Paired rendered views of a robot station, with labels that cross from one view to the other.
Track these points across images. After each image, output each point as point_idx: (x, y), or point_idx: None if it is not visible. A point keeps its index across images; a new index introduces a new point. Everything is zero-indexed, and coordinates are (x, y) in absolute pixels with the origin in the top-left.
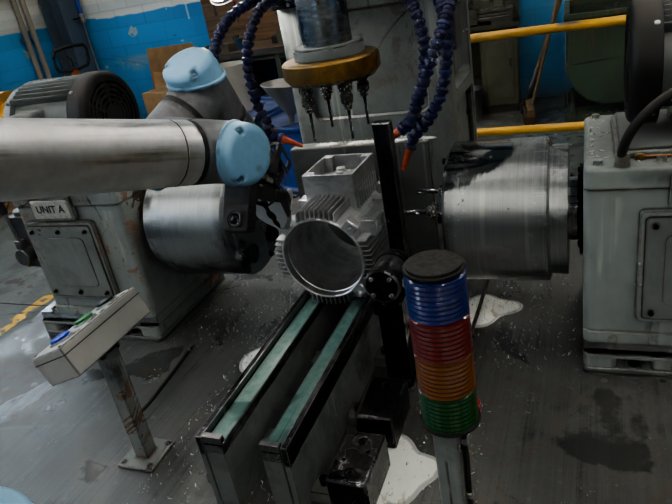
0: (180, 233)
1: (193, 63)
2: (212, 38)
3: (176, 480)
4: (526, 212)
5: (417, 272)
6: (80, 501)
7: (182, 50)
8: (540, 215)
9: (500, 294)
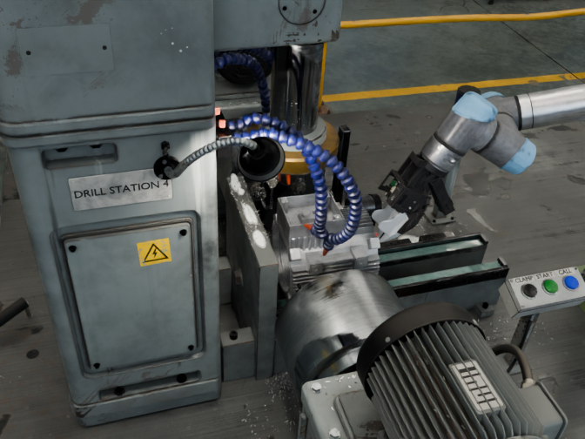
0: None
1: (481, 97)
2: (347, 170)
3: (506, 332)
4: None
5: (478, 91)
6: (562, 369)
7: (479, 98)
8: None
9: None
